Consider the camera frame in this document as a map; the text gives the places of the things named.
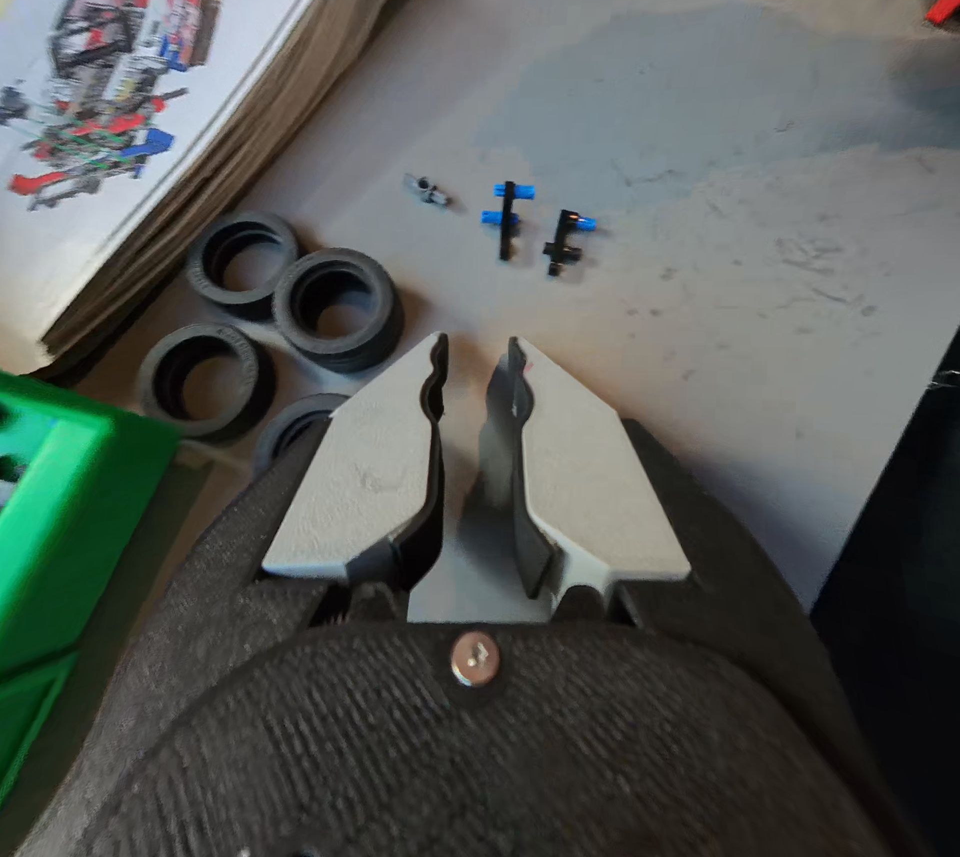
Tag open instruction book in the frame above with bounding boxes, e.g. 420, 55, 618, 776
0, 0, 502, 372

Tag black rubber toy tyre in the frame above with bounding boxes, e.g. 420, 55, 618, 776
272, 247, 406, 376
252, 392, 351, 477
185, 212, 301, 323
137, 322, 277, 443

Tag grey axle connector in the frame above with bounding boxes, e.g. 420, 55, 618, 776
402, 172, 453, 208

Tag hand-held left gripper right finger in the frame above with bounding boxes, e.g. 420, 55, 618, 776
478, 335, 693, 601

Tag black angled beam blue pin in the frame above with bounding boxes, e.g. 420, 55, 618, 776
541, 208, 599, 278

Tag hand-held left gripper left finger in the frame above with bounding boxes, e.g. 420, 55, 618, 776
259, 332, 451, 592

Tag black beam two blue pins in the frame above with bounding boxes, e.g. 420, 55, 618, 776
480, 180, 539, 263

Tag green plastic bin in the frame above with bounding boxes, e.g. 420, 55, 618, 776
0, 369, 186, 809

